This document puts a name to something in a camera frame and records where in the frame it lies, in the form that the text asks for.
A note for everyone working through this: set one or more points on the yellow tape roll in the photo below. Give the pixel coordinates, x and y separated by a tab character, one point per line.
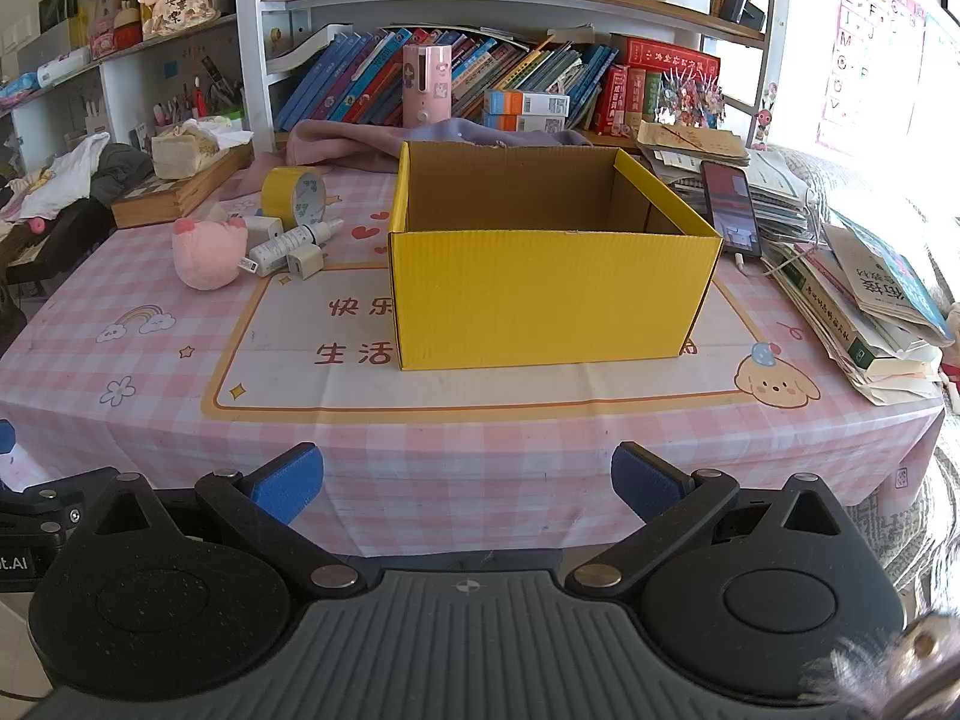
277	187

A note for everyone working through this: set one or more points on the colourful figurine cluster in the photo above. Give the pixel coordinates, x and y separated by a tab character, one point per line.
690	101

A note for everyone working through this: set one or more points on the white charger block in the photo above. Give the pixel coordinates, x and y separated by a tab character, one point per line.
264	229
306	261

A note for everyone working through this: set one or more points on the pink cartoon device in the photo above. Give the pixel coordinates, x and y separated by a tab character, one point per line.
427	90

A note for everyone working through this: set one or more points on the dark grey garment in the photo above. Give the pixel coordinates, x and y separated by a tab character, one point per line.
124	169

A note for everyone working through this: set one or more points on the pile of books and papers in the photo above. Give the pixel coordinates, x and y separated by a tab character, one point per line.
825	307

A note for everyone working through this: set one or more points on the cream tissue box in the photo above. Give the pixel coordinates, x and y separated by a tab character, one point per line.
184	157

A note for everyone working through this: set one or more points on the small black device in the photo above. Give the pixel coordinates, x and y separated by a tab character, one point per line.
742	6

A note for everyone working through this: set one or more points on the pink plush pig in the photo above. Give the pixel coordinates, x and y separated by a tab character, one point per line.
206	255

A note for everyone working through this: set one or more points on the black smartphone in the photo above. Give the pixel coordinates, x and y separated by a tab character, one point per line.
731	210

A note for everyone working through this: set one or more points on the pencil cup with pens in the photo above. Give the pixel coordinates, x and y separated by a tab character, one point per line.
199	101

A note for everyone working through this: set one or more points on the white bookshelf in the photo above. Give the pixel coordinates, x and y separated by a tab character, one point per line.
251	52

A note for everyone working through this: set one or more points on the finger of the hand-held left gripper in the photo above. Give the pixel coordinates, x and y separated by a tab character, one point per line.
6	441
45	506

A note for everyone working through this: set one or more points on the alphabet wall poster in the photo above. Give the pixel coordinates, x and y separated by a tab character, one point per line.
862	52

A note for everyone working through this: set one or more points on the grey fluffy sleeve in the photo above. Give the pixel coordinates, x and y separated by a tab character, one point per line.
862	671

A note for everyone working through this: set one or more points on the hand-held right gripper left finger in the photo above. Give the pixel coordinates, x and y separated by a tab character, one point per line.
289	484

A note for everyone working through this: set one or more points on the pink purple scarf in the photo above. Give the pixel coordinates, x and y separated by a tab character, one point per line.
337	142

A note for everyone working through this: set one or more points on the yellow cardboard box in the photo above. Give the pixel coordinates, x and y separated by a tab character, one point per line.
540	300

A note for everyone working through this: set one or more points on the white printed shirt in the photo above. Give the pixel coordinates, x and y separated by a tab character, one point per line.
67	172

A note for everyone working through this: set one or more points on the white spray bottle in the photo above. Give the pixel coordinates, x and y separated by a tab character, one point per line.
289	244

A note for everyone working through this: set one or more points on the wooden chess box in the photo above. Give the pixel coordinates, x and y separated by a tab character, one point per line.
172	199

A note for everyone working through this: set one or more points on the row of blue spined books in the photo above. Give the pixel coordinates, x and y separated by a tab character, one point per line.
352	75

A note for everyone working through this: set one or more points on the row of red dictionaries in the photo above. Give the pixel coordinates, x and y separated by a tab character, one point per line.
637	90

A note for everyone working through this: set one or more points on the pink checked tablecloth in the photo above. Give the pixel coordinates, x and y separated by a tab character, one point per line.
150	390

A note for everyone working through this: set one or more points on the orange white carton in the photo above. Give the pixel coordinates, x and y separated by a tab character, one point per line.
525	123
525	103

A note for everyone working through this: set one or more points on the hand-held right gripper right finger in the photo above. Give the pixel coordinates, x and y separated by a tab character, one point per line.
645	484

